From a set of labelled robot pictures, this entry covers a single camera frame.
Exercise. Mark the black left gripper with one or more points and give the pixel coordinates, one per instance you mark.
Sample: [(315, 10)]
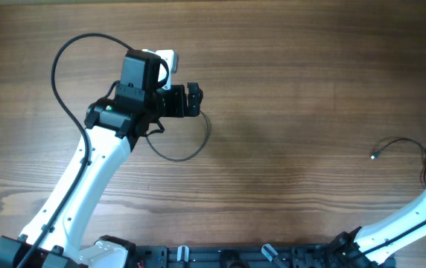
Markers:
[(191, 99)]

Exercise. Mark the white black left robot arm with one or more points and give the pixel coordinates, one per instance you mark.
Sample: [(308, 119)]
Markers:
[(142, 96)]

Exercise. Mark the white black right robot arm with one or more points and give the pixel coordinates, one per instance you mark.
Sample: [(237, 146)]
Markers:
[(371, 245)]

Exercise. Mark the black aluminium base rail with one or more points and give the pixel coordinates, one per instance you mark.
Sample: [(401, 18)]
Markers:
[(306, 255)]

